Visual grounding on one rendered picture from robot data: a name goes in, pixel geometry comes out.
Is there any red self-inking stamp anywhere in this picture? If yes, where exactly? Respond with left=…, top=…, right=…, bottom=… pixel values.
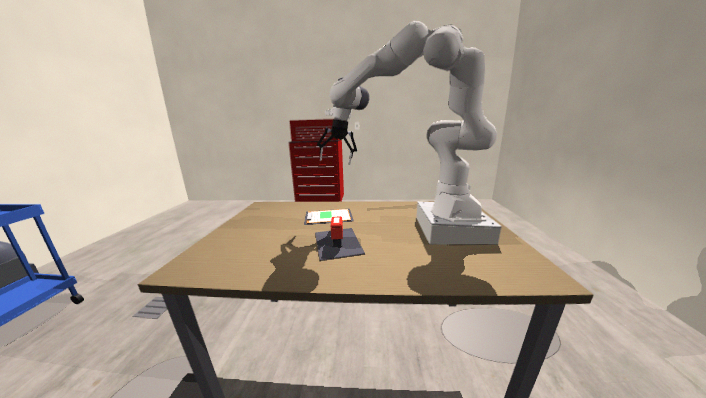
left=331, top=216, right=343, bottom=247

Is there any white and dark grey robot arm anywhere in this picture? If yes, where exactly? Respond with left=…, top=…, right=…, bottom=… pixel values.
left=325, top=21, right=497, bottom=222

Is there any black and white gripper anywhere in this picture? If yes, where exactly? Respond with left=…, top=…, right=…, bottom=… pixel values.
left=317, top=119, right=357, bottom=164

